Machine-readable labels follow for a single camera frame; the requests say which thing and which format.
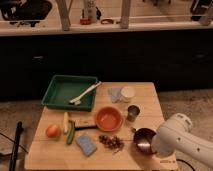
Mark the blue sponge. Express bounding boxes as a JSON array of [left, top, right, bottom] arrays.
[[76, 134, 97, 157]]

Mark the white bottle on shelf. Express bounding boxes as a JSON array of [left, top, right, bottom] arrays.
[[83, 0, 97, 23]]

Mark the dark brown bowl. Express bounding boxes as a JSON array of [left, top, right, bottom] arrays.
[[133, 128, 156, 155]]

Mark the wooden post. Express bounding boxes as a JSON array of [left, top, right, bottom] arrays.
[[120, 0, 131, 29], [56, 0, 70, 31]]

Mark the metal cup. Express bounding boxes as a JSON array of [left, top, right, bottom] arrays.
[[127, 105, 140, 122]]

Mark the wooden post left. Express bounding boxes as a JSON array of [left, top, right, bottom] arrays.
[[56, 0, 70, 31]]

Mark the black stand pole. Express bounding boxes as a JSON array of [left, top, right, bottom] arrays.
[[9, 121, 23, 171]]

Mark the orange bowl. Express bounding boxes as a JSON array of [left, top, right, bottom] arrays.
[[95, 106, 123, 132]]

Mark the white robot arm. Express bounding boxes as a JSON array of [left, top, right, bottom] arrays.
[[151, 113, 213, 169]]

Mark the green cucumber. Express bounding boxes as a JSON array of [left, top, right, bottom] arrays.
[[66, 121, 75, 145]]

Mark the yellow banana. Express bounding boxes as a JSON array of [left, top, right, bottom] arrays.
[[63, 112, 69, 134]]

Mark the green plastic tray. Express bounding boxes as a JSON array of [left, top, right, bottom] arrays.
[[42, 75, 98, 111]]

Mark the black office chair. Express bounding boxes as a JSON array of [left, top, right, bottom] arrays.
[[0, 0, 52, 27]]

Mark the white round container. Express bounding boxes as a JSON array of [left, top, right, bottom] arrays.
[[121, 86, 135, 102]]

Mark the bunch of dark grapes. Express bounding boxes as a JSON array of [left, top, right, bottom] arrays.
[[99, 135, 124, 153]]

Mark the wooden post middle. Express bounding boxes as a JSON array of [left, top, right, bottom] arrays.
[[120, 0, 131, 29]]

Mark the white dish brush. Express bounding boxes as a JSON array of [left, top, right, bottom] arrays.
[[69, 81, 101, 105]]

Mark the black floor cable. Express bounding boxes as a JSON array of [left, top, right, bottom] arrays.
[[175, 158, 191, 171]]

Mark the orange fruit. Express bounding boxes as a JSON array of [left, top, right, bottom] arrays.
[[46, 124, 61, 138]]

